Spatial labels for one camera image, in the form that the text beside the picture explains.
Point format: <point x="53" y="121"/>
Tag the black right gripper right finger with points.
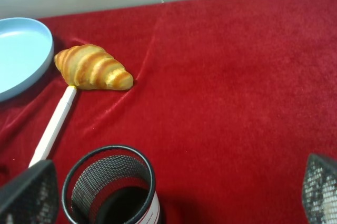
<point x="319" y="189"/>

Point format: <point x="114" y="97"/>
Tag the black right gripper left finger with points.
<point x="32" y="196"/>

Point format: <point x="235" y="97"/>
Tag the white marker pen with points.
<point x="54" y="125"/>

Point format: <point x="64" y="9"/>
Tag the black mesh pen cup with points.
<point x="112" y="184"/>

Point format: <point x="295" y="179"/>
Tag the red velvet tablecloth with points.
<point x="230" y="98"/>

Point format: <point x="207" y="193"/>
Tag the toy croissant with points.
<point x="90" y="67"/>

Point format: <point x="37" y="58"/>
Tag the light blue plate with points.
<point x="27" y="49"/>

